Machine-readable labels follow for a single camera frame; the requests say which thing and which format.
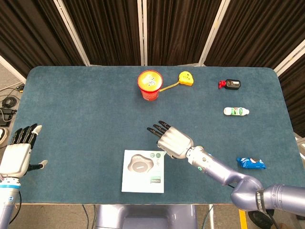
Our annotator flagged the blue felt table mat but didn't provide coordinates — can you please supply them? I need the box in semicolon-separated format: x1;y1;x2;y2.
10;65;300;206

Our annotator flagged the black curtain partition panel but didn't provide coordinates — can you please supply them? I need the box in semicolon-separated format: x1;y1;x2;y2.
204;0;305;70
277;59;305;138
142;0;229;66
0;0;84;78
59;0;143;66

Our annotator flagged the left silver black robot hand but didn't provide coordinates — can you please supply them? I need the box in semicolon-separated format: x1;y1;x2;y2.
0;123;48;178

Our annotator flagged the coiled black floor cable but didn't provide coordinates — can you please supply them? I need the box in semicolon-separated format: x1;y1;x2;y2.
1;96;19;108

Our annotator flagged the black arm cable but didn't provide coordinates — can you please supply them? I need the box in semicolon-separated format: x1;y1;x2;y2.
226;183;281;229
9;189;22;225

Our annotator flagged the blue cookie snack packet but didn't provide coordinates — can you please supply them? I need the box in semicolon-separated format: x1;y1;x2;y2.
236;156;266;170

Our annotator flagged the yellow tape measure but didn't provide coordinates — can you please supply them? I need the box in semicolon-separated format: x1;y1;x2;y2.
159;71;195;93

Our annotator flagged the red cup with yellow lid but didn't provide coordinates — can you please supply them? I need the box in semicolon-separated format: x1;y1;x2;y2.
137;70;164;103

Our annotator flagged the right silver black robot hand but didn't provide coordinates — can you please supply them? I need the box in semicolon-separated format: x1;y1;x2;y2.
146;120;194;160

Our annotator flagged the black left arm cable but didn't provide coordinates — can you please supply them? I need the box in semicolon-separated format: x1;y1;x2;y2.
9;189;22;225

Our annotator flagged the purple robot base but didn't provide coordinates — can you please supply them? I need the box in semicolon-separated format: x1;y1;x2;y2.
95;204;198;229

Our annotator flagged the white green small bottle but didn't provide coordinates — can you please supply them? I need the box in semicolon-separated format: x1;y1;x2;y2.
223;107;250;117

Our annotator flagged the black shoe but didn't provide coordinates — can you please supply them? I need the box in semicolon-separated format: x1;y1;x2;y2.
247;210;273;227

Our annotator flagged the black bottle with red cap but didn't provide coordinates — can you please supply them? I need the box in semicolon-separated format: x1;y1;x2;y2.
217;79;241;91

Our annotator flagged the yellow floor tape strip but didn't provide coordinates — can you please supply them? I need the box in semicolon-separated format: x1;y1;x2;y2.
238;209;247;229

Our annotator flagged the white speaker product box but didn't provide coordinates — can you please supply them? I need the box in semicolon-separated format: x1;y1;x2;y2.
121;149;165;194

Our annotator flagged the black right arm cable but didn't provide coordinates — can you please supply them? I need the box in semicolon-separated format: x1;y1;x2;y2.
226;183;281;229

